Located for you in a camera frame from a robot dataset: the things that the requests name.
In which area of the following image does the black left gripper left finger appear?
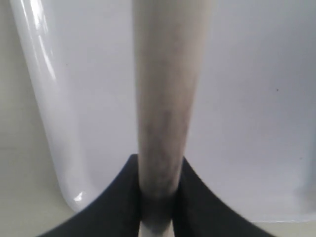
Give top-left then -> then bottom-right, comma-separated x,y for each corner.
41,155 -> 141,237

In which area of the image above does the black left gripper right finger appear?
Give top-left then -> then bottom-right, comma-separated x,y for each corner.
172,158 -> 271,237

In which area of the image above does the white plastic tray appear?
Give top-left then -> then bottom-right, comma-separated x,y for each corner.
10,0 -> 316,222

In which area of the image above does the white drumstick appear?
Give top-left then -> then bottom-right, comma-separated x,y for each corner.
132,0 -> 212,237

